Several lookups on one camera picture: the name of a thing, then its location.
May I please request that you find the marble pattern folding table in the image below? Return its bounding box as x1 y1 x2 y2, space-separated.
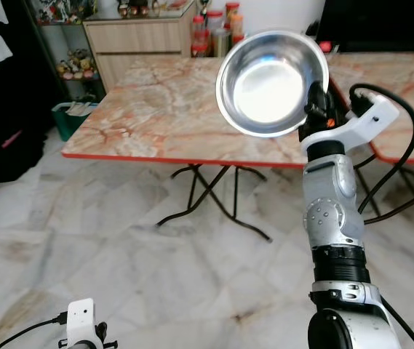
328 52 414 230
61 57 353 242

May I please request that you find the red lid jar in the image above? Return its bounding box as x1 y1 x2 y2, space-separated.
207 10 226 57
225 2 244 44
192 16 209 57

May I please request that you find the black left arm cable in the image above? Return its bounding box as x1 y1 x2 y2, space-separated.
0 311 69 349

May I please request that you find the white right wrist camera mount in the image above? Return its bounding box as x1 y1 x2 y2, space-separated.
301 95 401 157

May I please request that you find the black cupboard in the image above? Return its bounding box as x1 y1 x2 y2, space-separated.
0 0 65 212

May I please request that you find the glass shelf with figurines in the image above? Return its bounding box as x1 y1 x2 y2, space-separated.
28 0 107 103

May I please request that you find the shiny steel bowl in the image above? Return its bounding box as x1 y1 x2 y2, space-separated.
215 29 330 139

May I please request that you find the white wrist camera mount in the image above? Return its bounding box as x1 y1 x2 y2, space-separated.
301 95 401 157
66 298 95 344

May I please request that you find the black television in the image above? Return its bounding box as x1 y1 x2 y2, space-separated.
316 0 414 53

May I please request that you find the green basket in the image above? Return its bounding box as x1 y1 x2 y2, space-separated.
52 100 98 141

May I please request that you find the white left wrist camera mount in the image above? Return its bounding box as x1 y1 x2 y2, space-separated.
66 298 95 344

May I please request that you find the light wooden drawer cabinet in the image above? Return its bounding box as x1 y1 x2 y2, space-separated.
83 13 196 92

